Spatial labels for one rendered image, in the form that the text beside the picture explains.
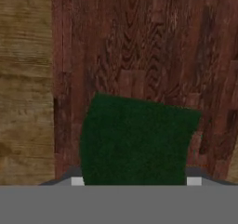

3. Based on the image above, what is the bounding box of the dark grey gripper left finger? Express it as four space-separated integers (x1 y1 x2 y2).
39 165 86 187

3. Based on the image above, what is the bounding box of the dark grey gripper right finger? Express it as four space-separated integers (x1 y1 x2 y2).
184 166 238 187

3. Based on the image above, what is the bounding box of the dark green sponge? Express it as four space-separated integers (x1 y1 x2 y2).
78 91 203 187

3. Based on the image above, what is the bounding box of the reddish brown wooden cutting board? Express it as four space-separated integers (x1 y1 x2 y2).
50 0 238 182

